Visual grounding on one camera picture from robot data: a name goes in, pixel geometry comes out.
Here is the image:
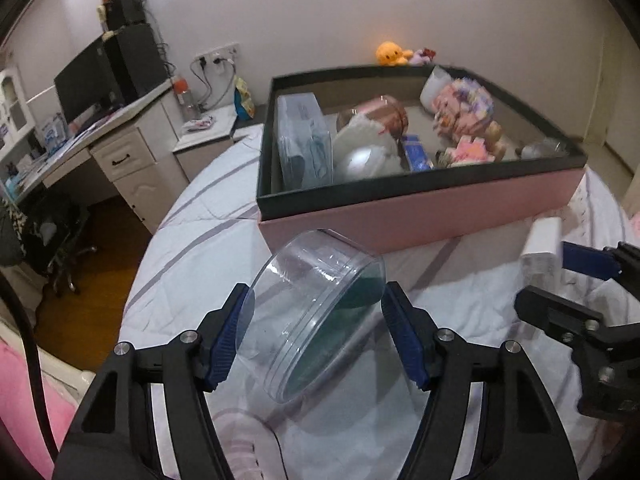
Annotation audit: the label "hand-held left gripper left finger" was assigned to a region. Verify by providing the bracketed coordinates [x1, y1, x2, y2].
[52, 282, 256, 480]

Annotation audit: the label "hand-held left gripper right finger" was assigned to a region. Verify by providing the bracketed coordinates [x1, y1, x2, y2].
[380, 281, 579, 480]

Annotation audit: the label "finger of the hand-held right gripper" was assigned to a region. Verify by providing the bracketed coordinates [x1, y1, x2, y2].
[560, 240, 640, 304]
[513, 285, 640, 362]

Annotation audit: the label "white charger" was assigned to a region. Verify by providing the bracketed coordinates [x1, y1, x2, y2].
[520, 216, 565, 286]

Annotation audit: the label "clear round plastic container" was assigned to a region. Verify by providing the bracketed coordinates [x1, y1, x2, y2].
[235, 229, 387, 405]

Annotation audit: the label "pink box with black rim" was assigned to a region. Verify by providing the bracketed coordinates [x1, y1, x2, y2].
[255, 62, 588, 256]

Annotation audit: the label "rose gold metal can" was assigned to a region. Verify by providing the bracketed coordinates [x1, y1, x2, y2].
[336, 96, 412, 142]

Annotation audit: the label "translucent pink plastic item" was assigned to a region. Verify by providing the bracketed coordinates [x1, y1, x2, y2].
[210, 406, 288, 480]

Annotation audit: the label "white striped quilt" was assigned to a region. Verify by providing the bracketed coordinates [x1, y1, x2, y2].
[122, 127, 640, 480]

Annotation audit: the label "small glass jar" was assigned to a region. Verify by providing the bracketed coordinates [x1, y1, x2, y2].
[520, 139, 570, 160]

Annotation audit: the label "tan round jar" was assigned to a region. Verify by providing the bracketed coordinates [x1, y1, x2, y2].
[481, 121, 505, 157]

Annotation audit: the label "small pink white toy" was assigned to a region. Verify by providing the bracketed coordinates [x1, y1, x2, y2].
[446, 136, 497, 167]

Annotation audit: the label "cream door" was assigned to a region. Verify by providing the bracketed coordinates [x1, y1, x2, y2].
[570, 25, 640, 176]

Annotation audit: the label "white side cabinet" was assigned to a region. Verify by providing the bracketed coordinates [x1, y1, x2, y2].
[172, 107, 239, 183]

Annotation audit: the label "small blue box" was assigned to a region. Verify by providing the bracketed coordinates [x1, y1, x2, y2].
[401, 134, 435, 172]

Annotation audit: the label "pink patterned pouch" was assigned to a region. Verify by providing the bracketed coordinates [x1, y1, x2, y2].
[431, 77, 496, 143]

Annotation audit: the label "black office chair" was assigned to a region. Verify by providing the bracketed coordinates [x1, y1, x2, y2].
[20, 195, 98, 296]

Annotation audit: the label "white desk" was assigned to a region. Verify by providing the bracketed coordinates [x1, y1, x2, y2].
[0, 77, 193, 236]

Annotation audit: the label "clear plastic case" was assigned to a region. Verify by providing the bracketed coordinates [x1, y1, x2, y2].
[276, 93, 334, 192]

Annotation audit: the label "white crumpled bag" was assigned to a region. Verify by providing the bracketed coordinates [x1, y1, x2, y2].
[331, 114, 403, 184]

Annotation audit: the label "printed papers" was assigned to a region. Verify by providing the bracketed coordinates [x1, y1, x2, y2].
[181, 116, 217, 134]

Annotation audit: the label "pink cloth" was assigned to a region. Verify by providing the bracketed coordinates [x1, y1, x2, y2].
[0, 345, 77, 480]

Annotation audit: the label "yellow blue snack bag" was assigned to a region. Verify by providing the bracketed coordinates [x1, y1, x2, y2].
[232, 76, 255, 121]

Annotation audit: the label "black white patterned cloth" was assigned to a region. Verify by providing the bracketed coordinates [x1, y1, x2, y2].
[0, 200, 26, 267]

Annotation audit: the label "clear bottle with orange cap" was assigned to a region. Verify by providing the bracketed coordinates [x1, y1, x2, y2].
[172, 76, 201, 120]

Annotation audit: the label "blue white carton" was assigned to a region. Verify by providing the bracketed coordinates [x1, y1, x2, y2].
[42, 115, 69, 152]

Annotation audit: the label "orange plush toy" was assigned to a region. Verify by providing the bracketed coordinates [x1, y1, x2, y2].
[376, 41, 415, 66]

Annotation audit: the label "large black speaker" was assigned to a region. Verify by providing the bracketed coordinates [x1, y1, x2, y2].
[102, 22, 168, 107]

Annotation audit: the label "black monitor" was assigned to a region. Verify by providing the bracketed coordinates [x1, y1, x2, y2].
[53, 35, 123, 124]

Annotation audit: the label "white glass door cabinet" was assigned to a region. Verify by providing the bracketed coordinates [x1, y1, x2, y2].
[0, 67, 37, 152]

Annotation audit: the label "thick black cable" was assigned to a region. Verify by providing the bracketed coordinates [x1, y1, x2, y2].
[0, 275, 59, 466]

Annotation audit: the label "black charging cable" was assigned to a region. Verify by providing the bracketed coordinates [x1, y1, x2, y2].
[190, 57, 236, 112]

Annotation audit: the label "white wall power socket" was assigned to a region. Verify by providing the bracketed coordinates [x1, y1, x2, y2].
[192, 44, 241, 67]

